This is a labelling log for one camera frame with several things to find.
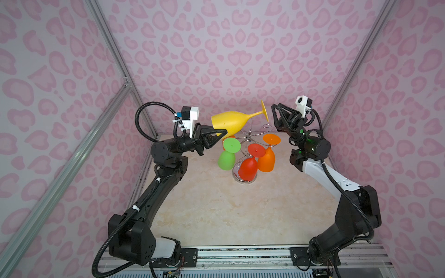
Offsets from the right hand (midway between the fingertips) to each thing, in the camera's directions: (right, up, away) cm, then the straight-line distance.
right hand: (277, 110), depth 54 cm
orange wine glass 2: (-17, -9, +17) cm, 26 cm away
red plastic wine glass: (-7, -20, +19) cm, 29 cm away
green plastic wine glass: (-16, -16, +22) cm, 32 cm away
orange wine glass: (+2, -19, +24) cm, 30 cm away
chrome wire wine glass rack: (-6, -8, +22) cm, 24 cm away
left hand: (-16, -8, -2) cm, 18 cm away
